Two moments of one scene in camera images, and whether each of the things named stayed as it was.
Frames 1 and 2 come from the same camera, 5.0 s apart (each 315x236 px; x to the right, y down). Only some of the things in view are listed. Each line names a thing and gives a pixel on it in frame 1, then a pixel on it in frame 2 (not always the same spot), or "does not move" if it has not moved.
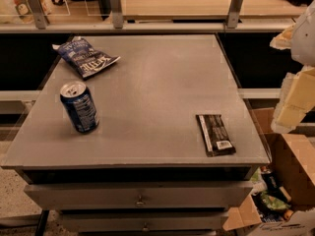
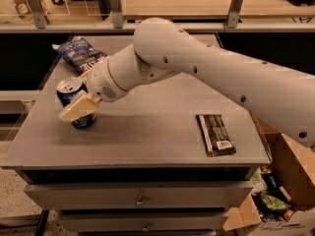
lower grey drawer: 143,221 does not move
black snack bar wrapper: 216,138 does not move
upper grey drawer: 137,196 does not move
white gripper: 304,43 → 100,80
